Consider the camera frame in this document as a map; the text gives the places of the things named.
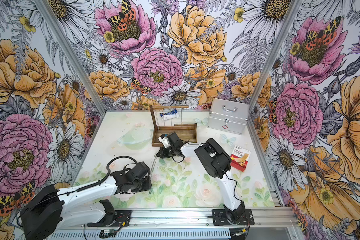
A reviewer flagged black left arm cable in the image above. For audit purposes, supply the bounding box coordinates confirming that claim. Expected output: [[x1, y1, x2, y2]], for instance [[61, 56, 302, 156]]
[[74, 155, 138, 193]]

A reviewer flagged silver aluminium first aid case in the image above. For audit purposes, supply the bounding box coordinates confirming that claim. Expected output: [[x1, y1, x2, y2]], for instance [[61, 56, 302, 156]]
[[207, 99, 249, 135]]

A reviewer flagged red white bandage box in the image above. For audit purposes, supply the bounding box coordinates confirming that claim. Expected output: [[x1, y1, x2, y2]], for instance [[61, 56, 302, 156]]
[[231, 145, 251, 172]]

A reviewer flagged aluminium front rail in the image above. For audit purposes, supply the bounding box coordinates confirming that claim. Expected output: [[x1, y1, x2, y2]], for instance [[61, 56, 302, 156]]
[[56, 207, 298, 231]]

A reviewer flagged wooden jewelry display stand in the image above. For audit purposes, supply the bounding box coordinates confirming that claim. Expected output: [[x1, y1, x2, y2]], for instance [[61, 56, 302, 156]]
[[149, 105, 198, 147]]

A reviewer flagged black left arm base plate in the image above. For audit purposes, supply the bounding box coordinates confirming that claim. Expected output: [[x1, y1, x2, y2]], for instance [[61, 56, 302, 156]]
[[87, 200, 132, 227]]

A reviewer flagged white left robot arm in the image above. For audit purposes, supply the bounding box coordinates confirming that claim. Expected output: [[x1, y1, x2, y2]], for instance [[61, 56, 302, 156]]
[[19, 162, 151, 240]]

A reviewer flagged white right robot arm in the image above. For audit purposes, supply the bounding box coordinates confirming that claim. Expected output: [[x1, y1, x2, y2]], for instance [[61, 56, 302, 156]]
[[156, 132, 251, 226]]

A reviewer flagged white blue toothpaste tube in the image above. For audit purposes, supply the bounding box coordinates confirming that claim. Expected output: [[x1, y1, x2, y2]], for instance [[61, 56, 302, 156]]
[[159, 109, 179, 121]]

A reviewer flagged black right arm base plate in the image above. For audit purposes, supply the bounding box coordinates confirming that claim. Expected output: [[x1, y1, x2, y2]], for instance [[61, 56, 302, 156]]
[[209, 209, 255, 226]]

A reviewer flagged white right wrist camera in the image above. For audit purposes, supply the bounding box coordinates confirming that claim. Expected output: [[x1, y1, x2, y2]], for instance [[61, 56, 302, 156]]
[[158, 134, 170, 148]]

